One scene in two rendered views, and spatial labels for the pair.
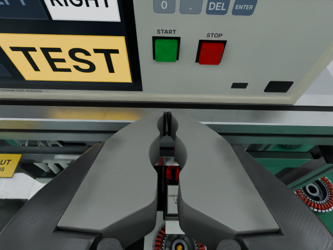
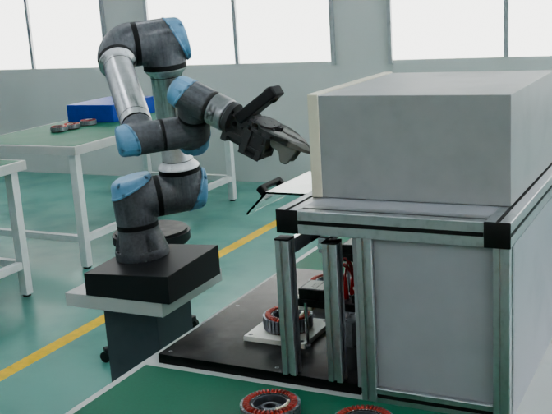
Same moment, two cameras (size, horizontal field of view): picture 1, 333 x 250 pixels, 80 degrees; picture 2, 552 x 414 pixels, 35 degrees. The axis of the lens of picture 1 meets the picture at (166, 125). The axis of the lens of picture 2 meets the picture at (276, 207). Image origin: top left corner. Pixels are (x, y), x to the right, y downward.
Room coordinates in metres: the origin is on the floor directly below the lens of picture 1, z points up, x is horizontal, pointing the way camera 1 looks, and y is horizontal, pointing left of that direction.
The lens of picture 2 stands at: (0.91, -1.65, 1.50)
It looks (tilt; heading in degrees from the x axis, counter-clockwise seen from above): 13 degrees down; 119
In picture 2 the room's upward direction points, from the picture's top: 4 degrees counter-clockwise
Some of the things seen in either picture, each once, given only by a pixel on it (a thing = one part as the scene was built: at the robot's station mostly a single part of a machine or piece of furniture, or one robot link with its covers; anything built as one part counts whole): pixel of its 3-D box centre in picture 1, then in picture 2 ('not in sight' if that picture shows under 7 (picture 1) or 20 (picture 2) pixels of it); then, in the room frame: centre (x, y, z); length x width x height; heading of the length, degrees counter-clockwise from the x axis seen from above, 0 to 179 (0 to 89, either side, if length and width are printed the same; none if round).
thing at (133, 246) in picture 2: not in sight; (140, 238); (-0.59, 0.23, 0.87); 0.15 x 0.15 x 0.10
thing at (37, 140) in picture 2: not in sight; (117, 174); (-2.97, 3.05, 0.37); 1.90 x 0.90 x 0.75; 92
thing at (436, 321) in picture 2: not in sight; (434, 327); (0.43, -0.23, 0.91); 0.28 x 0.03 x 0.32; 2
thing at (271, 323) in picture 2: (179, 248); (287, 319); (0.02, -0.04, 0.80); 0.11 x 0.11 x 0.04
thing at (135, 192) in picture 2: not in sight; (135, 198); (-0.59, 0.23, 0.99); 0.13 x 0.12 x 0.14; 45
